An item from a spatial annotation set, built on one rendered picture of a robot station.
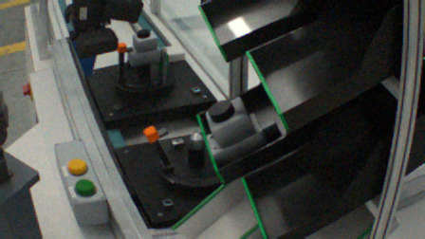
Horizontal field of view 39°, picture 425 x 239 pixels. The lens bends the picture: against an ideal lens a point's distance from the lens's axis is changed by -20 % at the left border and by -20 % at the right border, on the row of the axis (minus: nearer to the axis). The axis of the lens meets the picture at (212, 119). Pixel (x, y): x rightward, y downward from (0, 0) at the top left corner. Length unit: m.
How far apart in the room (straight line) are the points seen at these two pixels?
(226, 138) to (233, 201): 0.21
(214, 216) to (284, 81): 0.37
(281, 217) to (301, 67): 0.17
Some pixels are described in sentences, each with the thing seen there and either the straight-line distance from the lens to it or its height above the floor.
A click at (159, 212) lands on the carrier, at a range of 1.18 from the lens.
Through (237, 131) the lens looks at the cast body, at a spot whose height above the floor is 1.25.
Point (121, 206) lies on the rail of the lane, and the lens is 1.23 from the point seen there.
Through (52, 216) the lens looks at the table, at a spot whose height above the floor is 0.86.
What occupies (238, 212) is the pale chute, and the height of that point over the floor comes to 1.06.
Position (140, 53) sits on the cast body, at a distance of 1.50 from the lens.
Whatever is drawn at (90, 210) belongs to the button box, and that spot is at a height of 0.94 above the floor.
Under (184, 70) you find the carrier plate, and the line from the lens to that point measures 1.61.
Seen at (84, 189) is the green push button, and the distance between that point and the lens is 1.24.
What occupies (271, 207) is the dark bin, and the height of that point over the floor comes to 1.20.
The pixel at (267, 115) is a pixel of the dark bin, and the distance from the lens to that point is 0.95.
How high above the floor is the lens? 1.70
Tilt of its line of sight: 31 degrees down
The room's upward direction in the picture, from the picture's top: 1 degrees clockwise
